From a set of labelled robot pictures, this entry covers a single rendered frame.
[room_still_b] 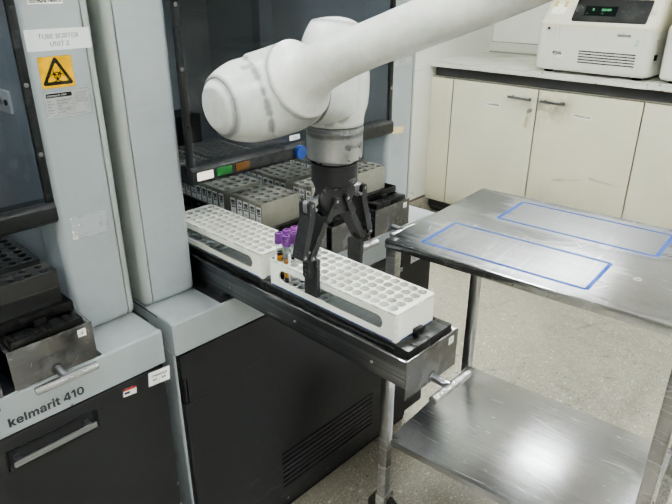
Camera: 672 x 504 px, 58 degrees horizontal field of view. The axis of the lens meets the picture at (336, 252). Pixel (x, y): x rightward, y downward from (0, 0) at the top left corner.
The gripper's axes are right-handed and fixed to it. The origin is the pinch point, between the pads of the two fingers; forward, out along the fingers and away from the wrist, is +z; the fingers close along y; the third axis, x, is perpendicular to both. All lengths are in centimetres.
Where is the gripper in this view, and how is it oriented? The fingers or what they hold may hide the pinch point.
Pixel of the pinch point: (334, 272)
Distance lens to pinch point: 105.8
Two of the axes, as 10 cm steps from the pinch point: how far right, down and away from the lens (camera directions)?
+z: 0.0, 9.1, 4.2
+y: 6.9, -3.0, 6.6
